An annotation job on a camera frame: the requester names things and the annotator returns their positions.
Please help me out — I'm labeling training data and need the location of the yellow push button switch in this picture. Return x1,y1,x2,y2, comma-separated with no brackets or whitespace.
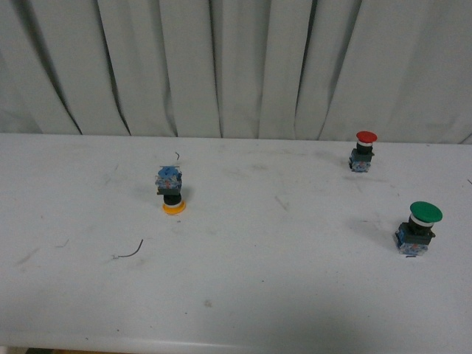
155,165,186,215

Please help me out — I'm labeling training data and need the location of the white pleated curtain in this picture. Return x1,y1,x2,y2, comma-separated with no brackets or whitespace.
1,1,471,144

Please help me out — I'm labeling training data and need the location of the red push button switch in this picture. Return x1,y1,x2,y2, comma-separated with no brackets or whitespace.
349,131,378,173

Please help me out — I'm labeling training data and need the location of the curved dark wire piece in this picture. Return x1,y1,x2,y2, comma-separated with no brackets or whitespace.
112,238,145,259

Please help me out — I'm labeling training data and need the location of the green push button switch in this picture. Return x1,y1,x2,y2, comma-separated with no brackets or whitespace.
395,201,443,257

